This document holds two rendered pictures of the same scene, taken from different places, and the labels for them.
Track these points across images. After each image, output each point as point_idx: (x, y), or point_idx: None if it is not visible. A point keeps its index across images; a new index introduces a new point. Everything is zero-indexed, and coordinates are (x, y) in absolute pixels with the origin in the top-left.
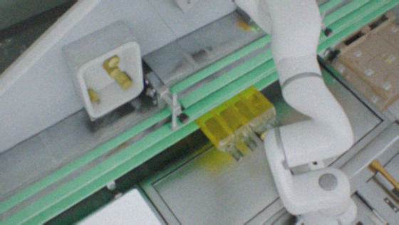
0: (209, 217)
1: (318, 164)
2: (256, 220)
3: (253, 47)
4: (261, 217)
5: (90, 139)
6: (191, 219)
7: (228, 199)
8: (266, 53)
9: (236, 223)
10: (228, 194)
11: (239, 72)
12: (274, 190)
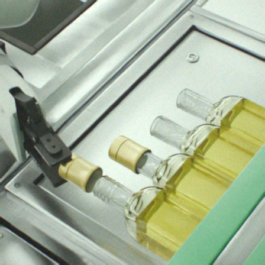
0: (204, 77)
1: (6, 89)
2: (116, 91)
3: (255, 261)
4: (106, 98)
5: None
6: (236, 65)
7: (180, 112)
8: (202, 254)
9: (152, 81)
10: (184, 121)
11: (262, 158)
12: (89, 152)
